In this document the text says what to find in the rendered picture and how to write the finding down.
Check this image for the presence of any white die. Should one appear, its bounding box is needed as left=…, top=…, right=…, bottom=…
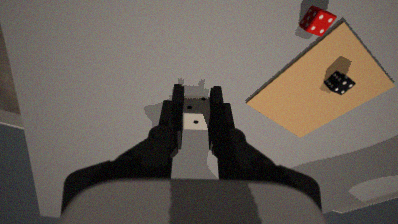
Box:
left=183, top=95, right=210, bottom=130

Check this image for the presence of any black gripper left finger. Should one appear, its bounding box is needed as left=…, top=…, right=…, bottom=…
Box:
left=60, top=84, right=184, bottom=217

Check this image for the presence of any black die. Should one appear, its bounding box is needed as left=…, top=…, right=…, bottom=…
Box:
left=324, top=71, right=356, bottom=95

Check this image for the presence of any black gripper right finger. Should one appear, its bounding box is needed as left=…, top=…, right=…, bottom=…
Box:
left=208, top=86, right=322, bottom=212

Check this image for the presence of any tan mat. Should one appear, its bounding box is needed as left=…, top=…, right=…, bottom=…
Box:
left=246, top=21, right=394, bottom=138

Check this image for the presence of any red die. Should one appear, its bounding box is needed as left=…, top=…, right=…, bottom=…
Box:
left=299, top=6, right=337, bottom=36

